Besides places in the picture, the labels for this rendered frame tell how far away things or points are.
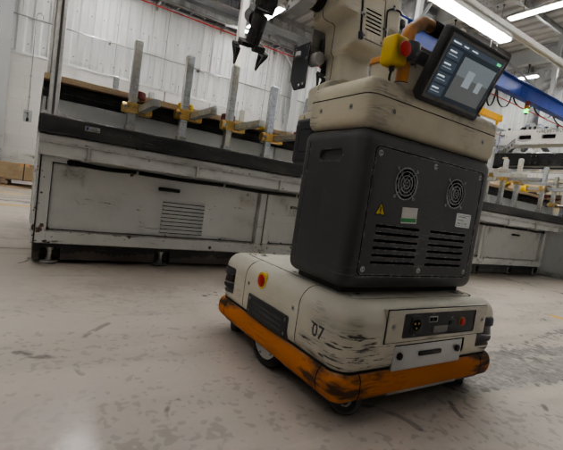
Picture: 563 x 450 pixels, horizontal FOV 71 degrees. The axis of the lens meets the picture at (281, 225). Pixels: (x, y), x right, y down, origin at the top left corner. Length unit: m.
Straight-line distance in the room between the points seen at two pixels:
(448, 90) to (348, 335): 0.66
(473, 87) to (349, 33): 0.46
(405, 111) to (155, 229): 1.66
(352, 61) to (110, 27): 8.43
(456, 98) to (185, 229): 1.69
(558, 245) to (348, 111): 4.86
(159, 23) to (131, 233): 7.97
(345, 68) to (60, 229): 1.59
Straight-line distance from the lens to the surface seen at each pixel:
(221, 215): 2.48
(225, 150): 2.17
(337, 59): 1.48
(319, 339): 0.98
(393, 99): 1.04
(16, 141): 9.17
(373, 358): 1.00
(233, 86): 2.25
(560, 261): 5.70
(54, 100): 2.03
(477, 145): 1.30
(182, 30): 10.08
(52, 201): 2.27
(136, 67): 2.10
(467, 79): 1.18
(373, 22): 1.51
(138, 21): 9.83
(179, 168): 2.13
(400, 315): 1.01
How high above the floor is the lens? 0.50
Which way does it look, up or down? 4 degrees down
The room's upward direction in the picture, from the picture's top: 8 degrees clockwise
